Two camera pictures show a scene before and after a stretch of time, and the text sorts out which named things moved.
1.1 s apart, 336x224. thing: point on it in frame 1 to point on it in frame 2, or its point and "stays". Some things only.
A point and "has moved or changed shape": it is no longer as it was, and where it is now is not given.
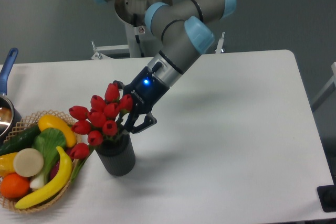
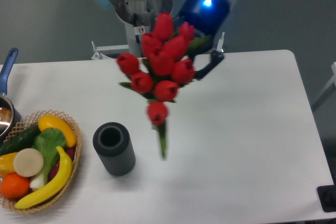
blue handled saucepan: (10, 118) stays
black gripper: (146, 89) to (205, 10)
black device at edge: (327, 195) stays
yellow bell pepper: (7, 166) stays
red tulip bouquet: (101, 119) has moved or changed shape
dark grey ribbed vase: (117, 156) stays
